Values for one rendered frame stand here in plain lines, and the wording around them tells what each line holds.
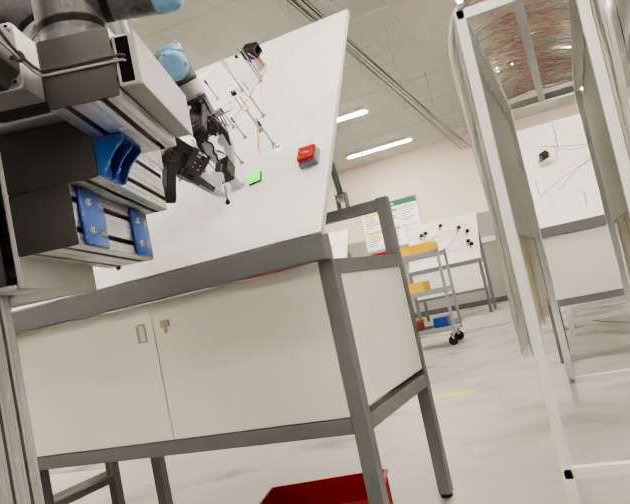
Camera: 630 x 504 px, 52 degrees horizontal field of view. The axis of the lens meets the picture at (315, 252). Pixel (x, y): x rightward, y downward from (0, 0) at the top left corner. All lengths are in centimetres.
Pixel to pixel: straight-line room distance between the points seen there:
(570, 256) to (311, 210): 294
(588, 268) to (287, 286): 298
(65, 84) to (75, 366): 139
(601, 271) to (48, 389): 332
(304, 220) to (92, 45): 92
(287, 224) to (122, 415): 78
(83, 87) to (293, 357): 103
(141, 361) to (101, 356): 15
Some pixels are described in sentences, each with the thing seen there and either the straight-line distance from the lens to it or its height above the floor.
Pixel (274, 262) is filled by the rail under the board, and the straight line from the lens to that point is 165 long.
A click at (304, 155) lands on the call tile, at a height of 110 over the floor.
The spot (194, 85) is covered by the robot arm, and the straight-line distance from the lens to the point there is 187.
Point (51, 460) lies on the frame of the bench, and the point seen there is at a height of 39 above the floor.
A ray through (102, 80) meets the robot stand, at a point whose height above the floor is 102.
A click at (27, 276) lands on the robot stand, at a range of 102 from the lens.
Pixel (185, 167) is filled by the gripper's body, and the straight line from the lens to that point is 171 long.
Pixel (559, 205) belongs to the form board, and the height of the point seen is 100.
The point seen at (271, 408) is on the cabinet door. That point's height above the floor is 45.
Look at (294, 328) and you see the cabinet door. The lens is 168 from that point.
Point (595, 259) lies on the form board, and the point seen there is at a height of 61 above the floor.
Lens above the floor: 70
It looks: 4 degrees up
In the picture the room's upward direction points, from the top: 12 degrees counter-clockwise
